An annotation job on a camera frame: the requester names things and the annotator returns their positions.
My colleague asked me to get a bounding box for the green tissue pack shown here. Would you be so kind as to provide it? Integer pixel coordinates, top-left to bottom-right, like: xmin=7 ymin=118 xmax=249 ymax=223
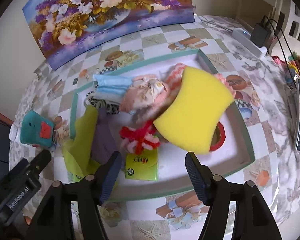
xmin=125 ymin=149 xmax=158 ymax=181
xmin=67 ymin=171 xmax=82 ymax=183

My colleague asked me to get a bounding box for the red tape roll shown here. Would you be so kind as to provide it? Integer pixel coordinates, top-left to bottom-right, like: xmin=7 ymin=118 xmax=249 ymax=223
xmin=210 ymin=121 xmax=226 ymax=152

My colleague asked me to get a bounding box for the black white leopard scrunchie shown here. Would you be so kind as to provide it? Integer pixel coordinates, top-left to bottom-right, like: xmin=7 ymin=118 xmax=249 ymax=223
xmin=83 ymin=91 xmax=120 ymax=115

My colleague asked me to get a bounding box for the yellow sponge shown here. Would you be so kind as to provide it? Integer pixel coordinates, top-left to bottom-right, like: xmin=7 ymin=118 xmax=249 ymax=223
xmin=153 ymin=66 xmax=234 ymax=154

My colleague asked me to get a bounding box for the blue face mask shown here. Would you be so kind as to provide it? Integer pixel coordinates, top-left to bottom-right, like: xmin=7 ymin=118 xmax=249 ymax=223
xmin=93 ymin=74 xmax=133 ymax=104

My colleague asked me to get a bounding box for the pink floral scrunchie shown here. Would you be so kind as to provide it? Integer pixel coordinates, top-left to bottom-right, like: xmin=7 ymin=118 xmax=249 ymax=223
xmin=119 ymin=74 xmax=170 ymax=113

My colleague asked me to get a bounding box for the pink white zigzag cloth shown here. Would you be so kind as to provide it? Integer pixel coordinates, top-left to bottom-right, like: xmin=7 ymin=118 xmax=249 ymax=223
xmin=165 ymin=63 xmax=187 ymax=92

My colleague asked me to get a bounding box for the purple tissue pack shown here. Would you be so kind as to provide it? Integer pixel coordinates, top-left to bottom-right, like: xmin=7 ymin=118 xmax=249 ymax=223
xmin=91 ymin=107 xmax=118 ymax=165

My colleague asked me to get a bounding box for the yellow green cloth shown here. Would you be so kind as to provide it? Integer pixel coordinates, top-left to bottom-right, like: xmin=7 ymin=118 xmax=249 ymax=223
xmin=62 ymin=105 xmax=100 ymax=178

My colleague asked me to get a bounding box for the white pill bottle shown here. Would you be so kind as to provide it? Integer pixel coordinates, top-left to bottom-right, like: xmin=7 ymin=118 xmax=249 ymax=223
xmin=9 ymin=124 xmax=21 ymax=144

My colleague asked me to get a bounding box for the teal rimmed white tray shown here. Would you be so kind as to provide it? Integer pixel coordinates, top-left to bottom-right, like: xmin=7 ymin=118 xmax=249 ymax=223
xmin=70 ymin=49 xmax=255 ymax=202

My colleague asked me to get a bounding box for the teal plastic toy case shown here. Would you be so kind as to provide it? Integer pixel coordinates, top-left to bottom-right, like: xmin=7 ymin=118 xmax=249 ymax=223
xmin=20 ymin=111 xmax=54 ymax=148

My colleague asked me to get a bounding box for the white power strip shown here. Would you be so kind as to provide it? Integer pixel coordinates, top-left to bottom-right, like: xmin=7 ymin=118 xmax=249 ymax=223
xmin=232 ymin=28 xmax=267 ymax=59

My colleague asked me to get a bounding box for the black power adapter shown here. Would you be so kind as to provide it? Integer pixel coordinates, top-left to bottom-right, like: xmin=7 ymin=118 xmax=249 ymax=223
xmin=250 ymin=23 xmax=271 ymax=48

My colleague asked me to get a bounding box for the floral still life painting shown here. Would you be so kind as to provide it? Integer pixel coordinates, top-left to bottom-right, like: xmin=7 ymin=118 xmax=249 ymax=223
xmin=23 ymin=0 xmax=194 ymax=70

